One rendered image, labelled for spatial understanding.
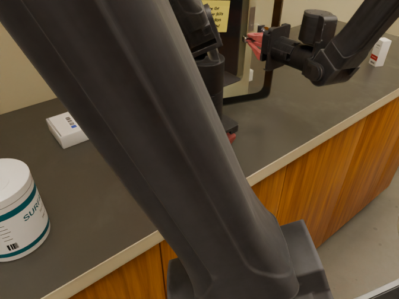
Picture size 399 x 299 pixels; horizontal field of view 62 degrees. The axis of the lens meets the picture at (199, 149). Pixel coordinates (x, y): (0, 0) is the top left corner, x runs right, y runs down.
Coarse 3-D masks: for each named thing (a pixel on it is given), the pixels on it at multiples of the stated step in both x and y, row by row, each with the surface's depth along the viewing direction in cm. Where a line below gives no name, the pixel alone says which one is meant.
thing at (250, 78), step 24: (216, 0) 80; (240, 0) 82; (264, 0) 84; (240, 24) 85; (264, 24) 87; (240, 48) 89; (240, 72) 94; (264, 72) 96; (240, 96) 98; (264, 96) 101
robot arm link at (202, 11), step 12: (180, 0) 35; (192, 0) 37; (180, 12) 37; (192, 12) 38; (204, 12) 40; (180, 24) 39; (192, 24) 40; (204, 24) 41; (192, 36) 44; (204, 36) 45
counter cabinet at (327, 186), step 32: (352, 128) 117; (384, 128) 140; (320, 160) 112; (352, 160) 133; (384, 160) 164; (256, 192) 94; (288, 192) 108; (320, 192) 128; (352, 192) 156; (320, 224) 148; (160, 256) 78; (96, 288) 69; (128, 288) 76; (160, 288) 86
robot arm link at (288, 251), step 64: (0, 0) 9; (64, 0) 9; (128, 0) 9; (64, 64) 10; (128, 64) 10; (192, 64) 13; (128, 128) 12; (192, 128) 12; (192, 192) 14; (192, 256) 17; (256, 256) 17
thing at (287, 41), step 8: (288, 24) 76; (272, 32) 74; (280, 32) 76; (288, 32) 78; (272, 40) 75; (280, 40) 75; (288, 40) 75; (272, 48) 76; (280, 48) 75; (288, 48) 73; (272, 56) 78; (280, 56) 75; (288, 56) 75; (272, 64) 80; (280, 64) 82; (288, 64) 75
